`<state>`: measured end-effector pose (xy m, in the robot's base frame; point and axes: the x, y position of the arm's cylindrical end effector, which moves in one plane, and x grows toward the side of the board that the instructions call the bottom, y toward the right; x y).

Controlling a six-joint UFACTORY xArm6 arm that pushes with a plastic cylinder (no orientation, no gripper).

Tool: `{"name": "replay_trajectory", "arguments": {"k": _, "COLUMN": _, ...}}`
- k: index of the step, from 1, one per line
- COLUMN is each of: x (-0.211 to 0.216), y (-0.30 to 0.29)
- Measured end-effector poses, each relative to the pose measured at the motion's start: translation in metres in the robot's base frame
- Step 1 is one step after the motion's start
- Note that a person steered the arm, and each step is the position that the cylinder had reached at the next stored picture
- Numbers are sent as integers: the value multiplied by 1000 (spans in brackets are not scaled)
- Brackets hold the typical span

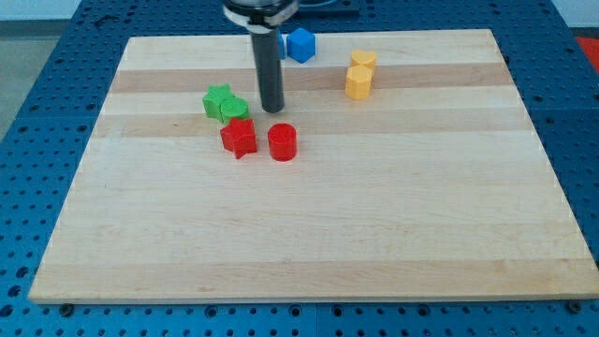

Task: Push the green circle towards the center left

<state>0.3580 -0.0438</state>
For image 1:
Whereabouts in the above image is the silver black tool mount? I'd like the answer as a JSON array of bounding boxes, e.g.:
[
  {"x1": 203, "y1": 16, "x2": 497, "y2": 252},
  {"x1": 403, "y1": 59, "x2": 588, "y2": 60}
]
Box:
[{"x1": 222, "y1": 0, "x2": 299, "y2": 34}]

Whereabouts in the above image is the green circle block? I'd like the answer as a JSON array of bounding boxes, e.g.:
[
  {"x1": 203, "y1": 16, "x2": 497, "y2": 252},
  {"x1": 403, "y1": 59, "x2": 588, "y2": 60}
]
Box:
[{"x1": 220, "y1": 97, "x2": 249, "y2": 125}]

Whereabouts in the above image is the green star block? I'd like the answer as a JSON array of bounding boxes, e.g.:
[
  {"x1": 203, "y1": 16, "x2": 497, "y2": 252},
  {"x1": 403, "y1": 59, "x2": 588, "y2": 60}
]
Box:
[{"x1": 202, "y1": 84, "x2": 234, "y2": 122}]

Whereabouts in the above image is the blue block behind rod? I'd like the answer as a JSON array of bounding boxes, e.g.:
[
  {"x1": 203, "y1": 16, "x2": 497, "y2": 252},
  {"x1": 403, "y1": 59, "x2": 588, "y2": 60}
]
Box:
[{"x1": 278, "y1": 32, "x2": 286, "y2": 60}]

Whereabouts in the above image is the red star block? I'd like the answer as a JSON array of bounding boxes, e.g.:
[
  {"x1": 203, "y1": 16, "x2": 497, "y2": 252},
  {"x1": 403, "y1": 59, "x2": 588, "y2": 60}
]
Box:
[{"x1": 220, "y1": 118, "x2": 257, "y2": 159}]

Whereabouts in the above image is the yellow heart block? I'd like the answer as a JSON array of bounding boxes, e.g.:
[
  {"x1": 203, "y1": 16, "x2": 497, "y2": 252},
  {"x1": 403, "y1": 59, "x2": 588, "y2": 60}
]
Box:
[{"x1": 350, "y1": 50, "x2": 377, "y2": 71}]

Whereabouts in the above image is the light wooden board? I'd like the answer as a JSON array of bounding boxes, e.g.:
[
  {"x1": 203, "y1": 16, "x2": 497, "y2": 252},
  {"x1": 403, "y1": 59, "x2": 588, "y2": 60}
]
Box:
[{"x1": 29, "y1": 29, "x2": 598, "y2": 304}]

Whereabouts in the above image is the blue cube block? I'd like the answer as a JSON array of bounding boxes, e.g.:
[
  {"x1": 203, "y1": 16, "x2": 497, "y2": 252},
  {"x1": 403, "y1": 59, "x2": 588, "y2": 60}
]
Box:
[{"x1": 286, "y1": 28, "x2": 316, "y2": 64}]

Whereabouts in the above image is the red cylinder block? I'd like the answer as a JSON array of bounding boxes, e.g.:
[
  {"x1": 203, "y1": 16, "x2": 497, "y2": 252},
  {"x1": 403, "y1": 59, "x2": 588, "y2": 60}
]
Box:
[{"x1": 268, "y1": 124, "x2": 298, "y2": 161}]

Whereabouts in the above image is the yellow hexagon block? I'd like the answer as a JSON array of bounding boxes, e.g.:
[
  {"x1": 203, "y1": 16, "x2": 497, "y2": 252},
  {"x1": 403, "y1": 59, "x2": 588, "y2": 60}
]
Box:
[{"x1": 345, "y1": 65, "x2": 373, "y2": 100}]

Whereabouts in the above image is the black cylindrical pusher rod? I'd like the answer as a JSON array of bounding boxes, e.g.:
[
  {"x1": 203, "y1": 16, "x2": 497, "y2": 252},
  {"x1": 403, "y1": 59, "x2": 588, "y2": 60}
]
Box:
[{"x1": 251, "y1": 29, "x2": 285, "y2": 113}]

